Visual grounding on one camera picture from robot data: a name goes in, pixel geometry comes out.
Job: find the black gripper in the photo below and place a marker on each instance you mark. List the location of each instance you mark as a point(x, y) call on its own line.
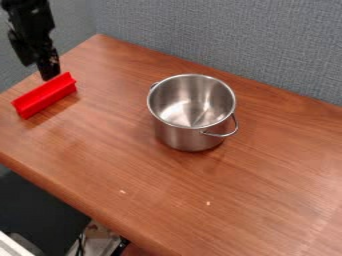
point(30, 17)

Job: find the red rectangular block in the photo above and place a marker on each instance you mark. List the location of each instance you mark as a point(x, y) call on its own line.
point(44, 95)

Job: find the stainless steel pot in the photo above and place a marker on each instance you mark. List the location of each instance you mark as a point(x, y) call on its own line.
point(193, 109)

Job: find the white object at corner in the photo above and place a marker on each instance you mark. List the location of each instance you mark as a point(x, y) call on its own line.
point(10, 248)

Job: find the grey table leg bracket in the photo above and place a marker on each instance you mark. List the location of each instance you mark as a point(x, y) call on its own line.
point(98, 241)

